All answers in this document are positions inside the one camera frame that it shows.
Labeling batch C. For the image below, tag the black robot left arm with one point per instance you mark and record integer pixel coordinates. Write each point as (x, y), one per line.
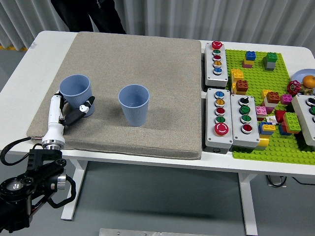
(37, 172)

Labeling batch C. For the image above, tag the brass valve body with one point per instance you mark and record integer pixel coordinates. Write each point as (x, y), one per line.
(308, 91)

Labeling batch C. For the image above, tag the yellow cylinder block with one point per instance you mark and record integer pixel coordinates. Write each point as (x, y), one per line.
(263, 142)

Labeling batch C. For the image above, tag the grey-brown fabric mat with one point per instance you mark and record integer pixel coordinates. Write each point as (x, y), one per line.
(135, 61)

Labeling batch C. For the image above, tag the yellow building block stack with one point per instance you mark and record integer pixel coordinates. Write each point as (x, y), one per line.
(236, 73)

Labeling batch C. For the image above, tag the white table leg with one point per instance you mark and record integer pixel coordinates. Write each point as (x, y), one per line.
(73, 186)
(247, 201)

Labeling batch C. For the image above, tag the green studded building baseplate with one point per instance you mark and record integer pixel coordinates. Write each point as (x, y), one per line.
(256, 73)

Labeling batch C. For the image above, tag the light blue plate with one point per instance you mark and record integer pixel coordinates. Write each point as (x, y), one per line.
(301, 73)

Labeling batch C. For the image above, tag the magenta building block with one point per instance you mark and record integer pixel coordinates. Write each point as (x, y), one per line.
(286, 98)

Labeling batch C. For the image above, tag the green orange red block stack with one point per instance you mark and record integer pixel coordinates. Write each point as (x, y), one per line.
(291, 121)

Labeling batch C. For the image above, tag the grey control box green buttons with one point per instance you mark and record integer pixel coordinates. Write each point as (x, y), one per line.
(305, 123)

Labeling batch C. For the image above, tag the red building block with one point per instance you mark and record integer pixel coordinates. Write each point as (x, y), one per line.
(279, 115)

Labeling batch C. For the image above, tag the grey control box large red button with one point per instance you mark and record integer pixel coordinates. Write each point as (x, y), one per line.
(211, 137)

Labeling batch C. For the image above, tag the pink building block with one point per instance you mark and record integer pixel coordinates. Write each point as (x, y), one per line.
(261, 110)

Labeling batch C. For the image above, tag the green grey block stack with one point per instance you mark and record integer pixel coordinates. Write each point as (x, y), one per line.
(270, 57)

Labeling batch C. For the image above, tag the person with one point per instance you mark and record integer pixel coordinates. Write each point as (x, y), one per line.
(71, 14)

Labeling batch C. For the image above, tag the blue ribbed plastic cup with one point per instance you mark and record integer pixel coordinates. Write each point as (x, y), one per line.
(135, 113)
(76, 92)

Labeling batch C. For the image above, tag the blue yellow pink block stack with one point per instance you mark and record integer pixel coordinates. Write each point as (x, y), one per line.
(250, 56)

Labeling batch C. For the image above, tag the orange fruit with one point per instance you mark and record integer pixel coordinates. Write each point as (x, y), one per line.
(308, 81)

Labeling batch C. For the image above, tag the grey control box black selector switch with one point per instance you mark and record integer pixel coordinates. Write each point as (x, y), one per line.
(246, 138)

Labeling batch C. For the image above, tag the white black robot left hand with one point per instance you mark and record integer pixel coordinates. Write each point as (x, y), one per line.
(54, 115)

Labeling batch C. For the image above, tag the brown block on yellow block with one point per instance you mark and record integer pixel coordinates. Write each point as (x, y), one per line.
(242, 85)

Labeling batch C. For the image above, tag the red valve handwheel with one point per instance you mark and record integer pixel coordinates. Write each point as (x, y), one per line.
(293, 87)

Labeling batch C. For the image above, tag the grey five-button control box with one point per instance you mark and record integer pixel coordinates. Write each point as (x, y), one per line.
(209, 73)

